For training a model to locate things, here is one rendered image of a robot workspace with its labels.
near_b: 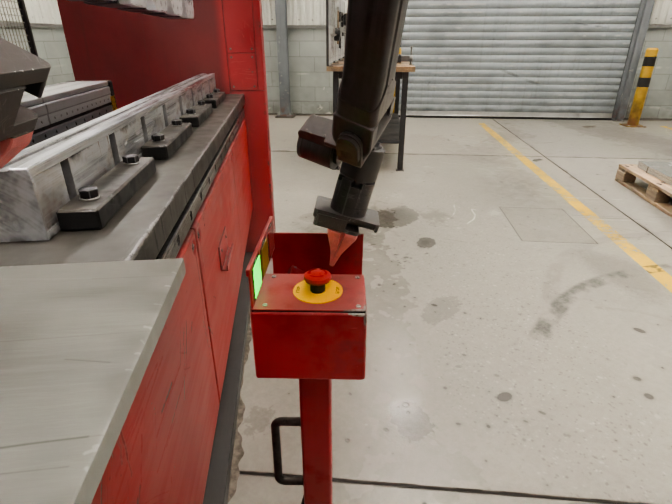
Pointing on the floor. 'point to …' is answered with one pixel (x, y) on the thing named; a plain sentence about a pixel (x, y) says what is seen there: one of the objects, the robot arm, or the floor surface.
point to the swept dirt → (237, 429)
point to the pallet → (657, 194)
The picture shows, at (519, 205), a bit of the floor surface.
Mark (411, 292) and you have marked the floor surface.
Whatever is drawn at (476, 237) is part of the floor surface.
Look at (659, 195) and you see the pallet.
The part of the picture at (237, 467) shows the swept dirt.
